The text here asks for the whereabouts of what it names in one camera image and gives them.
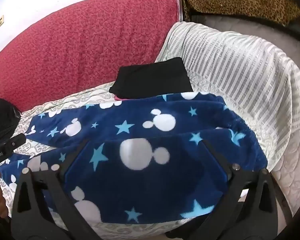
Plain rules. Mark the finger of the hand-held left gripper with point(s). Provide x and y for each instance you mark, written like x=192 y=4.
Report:
x=15 y=142

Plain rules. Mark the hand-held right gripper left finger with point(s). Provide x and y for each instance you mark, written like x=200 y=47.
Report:
x=73 y=158

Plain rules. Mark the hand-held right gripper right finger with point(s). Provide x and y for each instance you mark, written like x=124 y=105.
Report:
x=216 y=158

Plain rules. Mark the blue star-print fleece pants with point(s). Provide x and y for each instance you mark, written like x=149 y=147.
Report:
x=150 y=180

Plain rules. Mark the black plastic bag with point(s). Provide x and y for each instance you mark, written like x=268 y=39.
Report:
x=2 y=117

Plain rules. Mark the grey patterned bed sheet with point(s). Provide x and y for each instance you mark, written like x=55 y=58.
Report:
x=65 y=103

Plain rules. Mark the white quilted mattress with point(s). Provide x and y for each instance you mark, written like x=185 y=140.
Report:
x=290 y=175

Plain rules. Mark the pink folded cloth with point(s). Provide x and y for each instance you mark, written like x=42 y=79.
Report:
x=121 y=98

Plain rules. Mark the white striped blanket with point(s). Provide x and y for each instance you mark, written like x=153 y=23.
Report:
x=240 y=75

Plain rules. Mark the black folded cloth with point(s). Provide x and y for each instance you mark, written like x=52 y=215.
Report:
x=152 y=79

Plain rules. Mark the red patterned pillow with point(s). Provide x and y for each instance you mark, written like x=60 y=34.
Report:
x=77 y=50

